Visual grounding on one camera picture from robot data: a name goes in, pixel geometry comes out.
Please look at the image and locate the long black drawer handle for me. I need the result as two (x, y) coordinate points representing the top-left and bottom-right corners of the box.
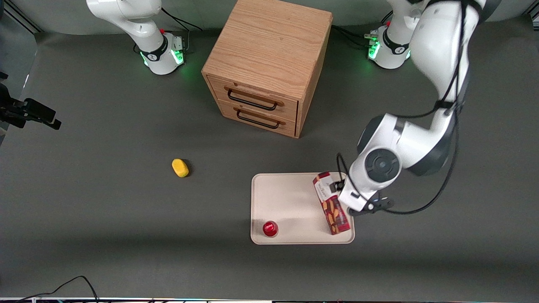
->
(227, 89), (279, 112)

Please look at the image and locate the short black drawer handle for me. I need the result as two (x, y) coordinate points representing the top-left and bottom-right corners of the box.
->
(236, 109), (281, 130)

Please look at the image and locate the black right base cable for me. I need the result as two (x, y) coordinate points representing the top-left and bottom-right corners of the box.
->
(161, 7), (203, 53)

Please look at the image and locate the thin black table cable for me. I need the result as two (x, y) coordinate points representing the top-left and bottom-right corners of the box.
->
(16, 276), (100, 303)

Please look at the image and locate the black base cable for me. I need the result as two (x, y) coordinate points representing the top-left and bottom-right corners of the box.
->
(331, 24), (373, 48)
(161, 7), (203, 53)

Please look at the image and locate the narrow wooden drawer front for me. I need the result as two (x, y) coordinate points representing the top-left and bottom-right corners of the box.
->
(217, 100), (297, 138)

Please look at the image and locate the beige plastic tray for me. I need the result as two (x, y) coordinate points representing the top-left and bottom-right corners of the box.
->
(251, 172), (355, 245)

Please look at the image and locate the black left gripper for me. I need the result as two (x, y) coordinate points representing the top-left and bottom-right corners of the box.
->
(330, 180), (395, 217)

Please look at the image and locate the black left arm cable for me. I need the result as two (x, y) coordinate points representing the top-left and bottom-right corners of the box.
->
(336, 0), (483, 216)

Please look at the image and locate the black left base cable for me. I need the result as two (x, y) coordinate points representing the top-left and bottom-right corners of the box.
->
(331, 24), (373, 48)

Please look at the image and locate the wide wooden drawer front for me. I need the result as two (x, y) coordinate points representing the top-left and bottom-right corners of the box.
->
(208, 76), (299, 123)

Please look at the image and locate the yellow sponge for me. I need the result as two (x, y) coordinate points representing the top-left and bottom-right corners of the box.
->
(172, 158), (189, 178)

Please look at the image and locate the red cookie box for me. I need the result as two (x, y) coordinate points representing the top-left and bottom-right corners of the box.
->
(312, 171), (351, 235)

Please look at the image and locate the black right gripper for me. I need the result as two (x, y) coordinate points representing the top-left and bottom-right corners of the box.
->
(0, 72), (62, 130)

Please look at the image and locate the wooden drawer cabinet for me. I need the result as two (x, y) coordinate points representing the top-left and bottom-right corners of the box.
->
(201, 0), (334, 139)

